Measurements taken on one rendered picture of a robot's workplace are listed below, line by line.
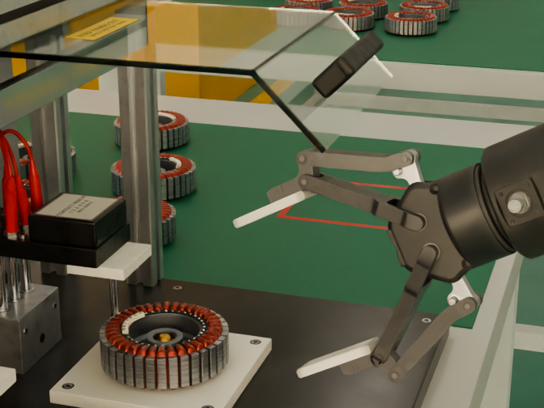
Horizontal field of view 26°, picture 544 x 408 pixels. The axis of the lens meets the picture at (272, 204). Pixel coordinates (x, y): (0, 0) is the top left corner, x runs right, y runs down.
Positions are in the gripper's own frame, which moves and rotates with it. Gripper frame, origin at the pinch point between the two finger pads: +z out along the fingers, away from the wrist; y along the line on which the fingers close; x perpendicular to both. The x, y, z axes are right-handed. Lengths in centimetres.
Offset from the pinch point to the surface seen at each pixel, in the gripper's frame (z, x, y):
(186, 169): 30, 46, -17
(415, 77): 22, 129, -21
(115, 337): 13.6, -5.7, -2.0
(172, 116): 40, 66, -26
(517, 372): 39, 168, 47
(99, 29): 5.4, -2.1, -26.6
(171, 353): 8.9, -5.9, 1.0
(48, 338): 23.3, -1.8, -4.0
